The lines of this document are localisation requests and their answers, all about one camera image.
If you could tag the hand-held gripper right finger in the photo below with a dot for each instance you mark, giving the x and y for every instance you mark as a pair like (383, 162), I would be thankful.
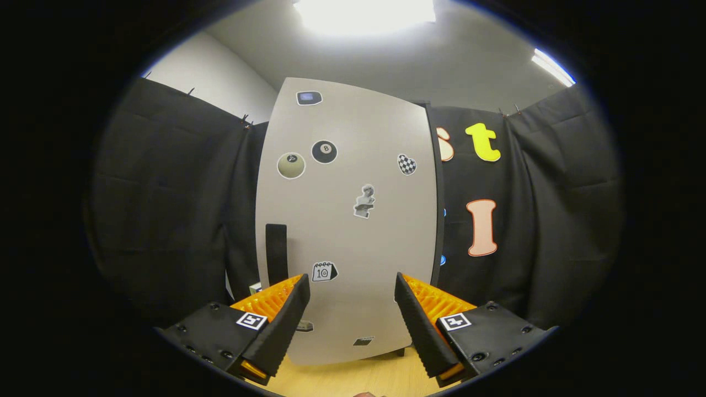
(419, 325)

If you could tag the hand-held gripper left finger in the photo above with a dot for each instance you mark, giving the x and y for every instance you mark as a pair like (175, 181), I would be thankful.
(287, 322)

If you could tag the grey shoe cabinet door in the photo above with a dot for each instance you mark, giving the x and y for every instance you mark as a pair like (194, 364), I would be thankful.
(353, 242)

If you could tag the grey shoe cabinet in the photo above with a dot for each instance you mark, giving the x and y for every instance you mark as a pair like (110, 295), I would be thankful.
(440, 220)

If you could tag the black backdrop cloth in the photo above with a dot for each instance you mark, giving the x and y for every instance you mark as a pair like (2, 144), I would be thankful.
(165, 193)

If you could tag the long ceiling strip light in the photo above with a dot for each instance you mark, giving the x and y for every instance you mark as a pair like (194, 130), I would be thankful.
(551, 67)

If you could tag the square ceiling light panel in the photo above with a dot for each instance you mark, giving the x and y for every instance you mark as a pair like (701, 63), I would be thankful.
(364, 15)

